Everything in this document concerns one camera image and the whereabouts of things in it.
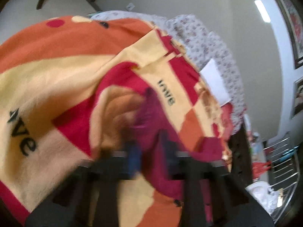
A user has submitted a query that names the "maroon long sleeve shirt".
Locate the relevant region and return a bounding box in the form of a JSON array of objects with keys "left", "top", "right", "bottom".
[{"left": 132, "top": 88, "right": 222, "bottom": 222}]

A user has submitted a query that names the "dark wooden headboard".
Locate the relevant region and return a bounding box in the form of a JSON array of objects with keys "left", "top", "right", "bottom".
[{"left": 228, "top": 124, "right": 253, "bottom": 187}]

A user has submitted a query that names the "metal drying rack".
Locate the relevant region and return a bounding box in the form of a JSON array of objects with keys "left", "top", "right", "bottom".
[{"left": 263, "top": 132, "right": 300, "bottom": 224}]

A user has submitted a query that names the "orange cream red blanket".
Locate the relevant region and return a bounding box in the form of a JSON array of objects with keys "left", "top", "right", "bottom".
[{"left": 1, "top": 16, "right": 230, "bottom": 226}]

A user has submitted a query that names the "white pillow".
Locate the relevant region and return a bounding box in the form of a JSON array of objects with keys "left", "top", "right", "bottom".
[{"left": 199, "top": 59, "right": 231, "bottom": 107}]

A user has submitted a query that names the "framed picture on wall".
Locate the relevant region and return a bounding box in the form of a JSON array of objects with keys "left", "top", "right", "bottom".
[{"left": 275, "top": 0, "right": 302, "bottom": 69}]

